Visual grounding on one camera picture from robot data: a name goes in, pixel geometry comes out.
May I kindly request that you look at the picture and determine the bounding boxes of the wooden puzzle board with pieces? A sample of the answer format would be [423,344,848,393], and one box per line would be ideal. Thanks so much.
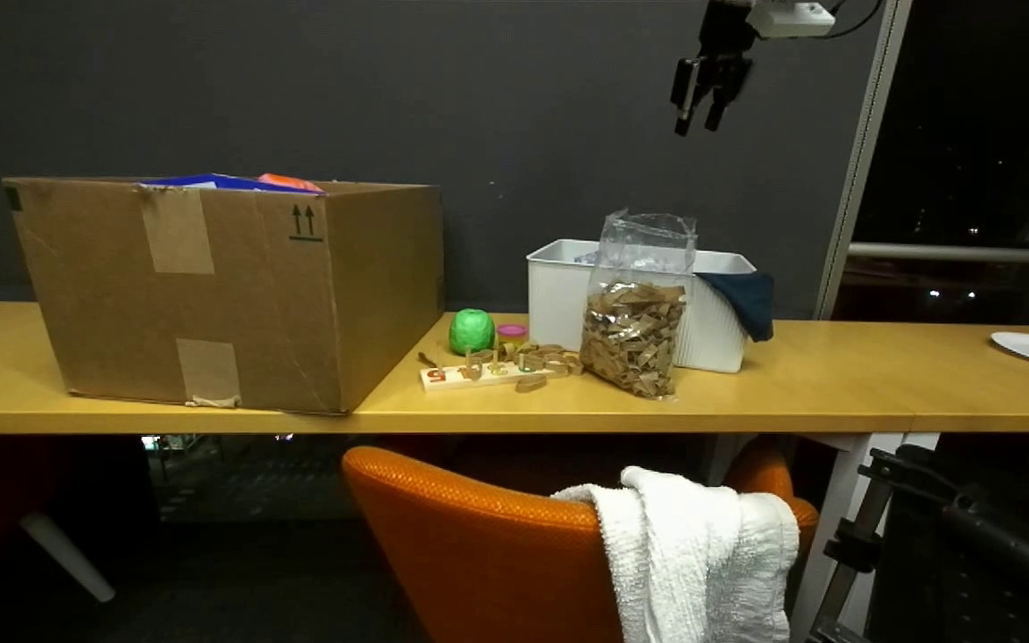
[417,339,585,396]

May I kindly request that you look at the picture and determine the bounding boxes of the white table leg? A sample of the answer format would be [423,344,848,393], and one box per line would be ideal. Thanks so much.
[791,432,943,639]
[19,512,120,607]

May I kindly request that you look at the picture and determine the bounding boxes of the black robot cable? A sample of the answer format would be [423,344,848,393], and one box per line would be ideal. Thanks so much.
[830,0,889,38]

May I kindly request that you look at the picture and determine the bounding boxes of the clear bag of brown chips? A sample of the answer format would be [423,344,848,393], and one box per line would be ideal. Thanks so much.
[577,210,701,400]

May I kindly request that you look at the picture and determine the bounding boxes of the green round toy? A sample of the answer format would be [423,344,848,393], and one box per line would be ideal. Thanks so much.
[448,303,500,358]

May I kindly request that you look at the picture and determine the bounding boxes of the white plastic washing basket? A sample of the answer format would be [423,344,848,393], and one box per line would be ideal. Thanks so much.
[524,234,768,376]

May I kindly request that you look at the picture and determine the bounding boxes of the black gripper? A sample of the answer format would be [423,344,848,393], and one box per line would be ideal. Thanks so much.
[669,0,763,140]

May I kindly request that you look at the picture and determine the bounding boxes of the white fluffy towel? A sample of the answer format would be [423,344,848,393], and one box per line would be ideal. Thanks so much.
[549,463,802,643]

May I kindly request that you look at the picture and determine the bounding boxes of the dark blue cloth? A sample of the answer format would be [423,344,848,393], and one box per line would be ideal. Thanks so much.
[695,268,777,347]

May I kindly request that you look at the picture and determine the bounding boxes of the blue purple item in box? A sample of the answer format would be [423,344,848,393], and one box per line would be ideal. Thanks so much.
[139,171,269,197]

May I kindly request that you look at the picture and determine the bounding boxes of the white window frame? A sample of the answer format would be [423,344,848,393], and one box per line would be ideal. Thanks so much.
[811,0,1029,322]

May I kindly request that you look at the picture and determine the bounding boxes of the large cardboard box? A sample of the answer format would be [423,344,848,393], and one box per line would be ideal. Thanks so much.
[0,175,448,421]

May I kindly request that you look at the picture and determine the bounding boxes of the orange item in box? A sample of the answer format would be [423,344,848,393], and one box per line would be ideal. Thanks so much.
[255,171,324,199]

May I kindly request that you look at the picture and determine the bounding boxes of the orange chair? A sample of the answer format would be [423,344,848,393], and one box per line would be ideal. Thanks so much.
[339,432,822,643]

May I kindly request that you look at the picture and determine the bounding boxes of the black tripod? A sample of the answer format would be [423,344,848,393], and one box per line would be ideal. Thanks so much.
[798,444,1029,643]

